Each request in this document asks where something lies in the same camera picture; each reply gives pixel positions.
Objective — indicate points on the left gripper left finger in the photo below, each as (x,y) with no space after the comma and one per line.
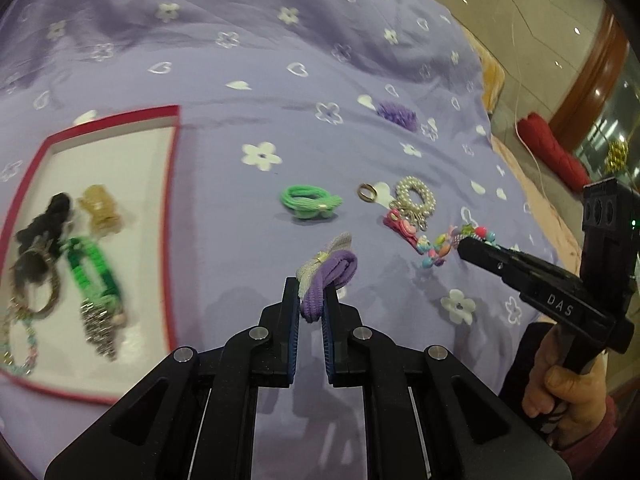
(277,354)

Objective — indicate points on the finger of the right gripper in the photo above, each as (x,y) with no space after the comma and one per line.
(492,259)

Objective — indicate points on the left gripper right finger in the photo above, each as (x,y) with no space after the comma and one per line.
(338,321)

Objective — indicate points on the rose gold wristwatch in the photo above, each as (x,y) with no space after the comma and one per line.
(36,267)

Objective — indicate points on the right hand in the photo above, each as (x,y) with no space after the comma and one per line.
(584,395)

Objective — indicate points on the pink hair clip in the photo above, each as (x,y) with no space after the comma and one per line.
(401,226)

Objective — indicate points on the red cushion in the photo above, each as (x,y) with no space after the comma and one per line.
(539,138)

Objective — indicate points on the purple floral bedsheet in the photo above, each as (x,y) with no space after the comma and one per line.
(278,129)

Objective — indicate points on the amber hair claw clip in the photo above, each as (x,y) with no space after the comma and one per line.
(101,207)

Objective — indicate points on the purple flower hair clip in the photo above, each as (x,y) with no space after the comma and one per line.
(398,115)

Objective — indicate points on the red white tray box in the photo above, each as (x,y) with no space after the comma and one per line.
(113,322)

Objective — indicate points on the black scrunchie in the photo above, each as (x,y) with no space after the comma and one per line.
(46,230)

